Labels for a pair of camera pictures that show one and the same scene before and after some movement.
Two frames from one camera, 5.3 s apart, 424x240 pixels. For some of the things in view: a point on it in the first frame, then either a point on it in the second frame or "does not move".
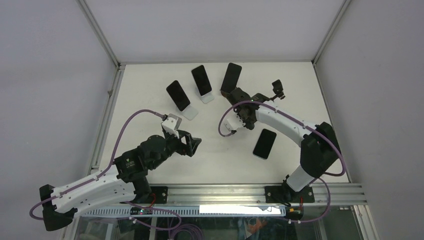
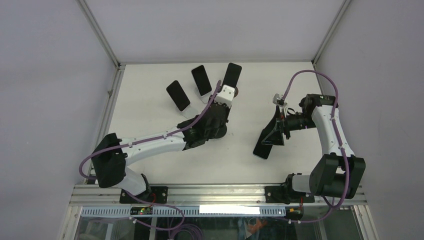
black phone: [264, 143] does not move
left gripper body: [174, 144] → [211, 135]
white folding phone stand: [206, 98] does not move
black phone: [201, 78] does not move
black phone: [231, 77] does not move
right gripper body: [248, 121] → [297, 121]
